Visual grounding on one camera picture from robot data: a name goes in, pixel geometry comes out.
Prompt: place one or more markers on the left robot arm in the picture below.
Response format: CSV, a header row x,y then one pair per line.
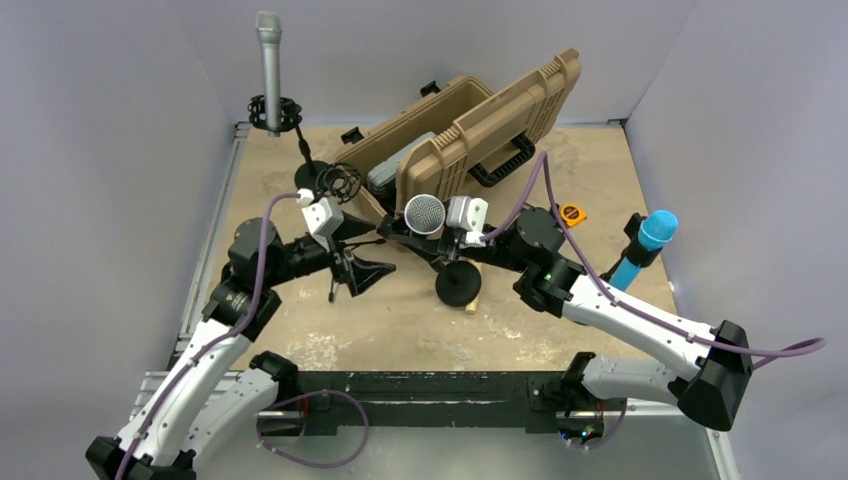
x,y
186,419

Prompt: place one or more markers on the black microphone silver grille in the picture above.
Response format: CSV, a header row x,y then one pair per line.
x,y
424,214

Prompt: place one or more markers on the grey foam insert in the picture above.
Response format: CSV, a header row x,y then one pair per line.
x,y
381,179

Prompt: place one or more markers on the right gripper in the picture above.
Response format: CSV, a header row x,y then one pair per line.
x,y
447,246

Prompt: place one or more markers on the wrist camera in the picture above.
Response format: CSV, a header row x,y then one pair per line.
x,y
322,216
468,215

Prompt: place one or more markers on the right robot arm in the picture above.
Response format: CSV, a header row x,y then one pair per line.
x,y
701,369

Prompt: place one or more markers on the tan hard case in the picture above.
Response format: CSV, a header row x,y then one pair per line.
x,y
461,137

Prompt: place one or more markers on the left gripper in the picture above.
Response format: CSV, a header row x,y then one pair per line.
x,y
359,272

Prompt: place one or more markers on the blue microphone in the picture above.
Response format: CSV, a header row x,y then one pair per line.
x,y
655,232

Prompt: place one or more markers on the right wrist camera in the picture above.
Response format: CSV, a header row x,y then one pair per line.
x,y
468,215

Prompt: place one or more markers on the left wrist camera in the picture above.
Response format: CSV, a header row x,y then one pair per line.
x,y
322,216

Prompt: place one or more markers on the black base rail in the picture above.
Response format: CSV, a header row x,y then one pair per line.
x,y
537,402

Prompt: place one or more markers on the black tripod shock mount stand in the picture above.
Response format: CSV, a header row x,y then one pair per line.
x,y
342,182

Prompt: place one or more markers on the orange tape measure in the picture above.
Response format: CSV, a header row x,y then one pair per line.
x,y
572,215

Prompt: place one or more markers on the black round base stand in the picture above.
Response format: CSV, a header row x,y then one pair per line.
x,y
458,283

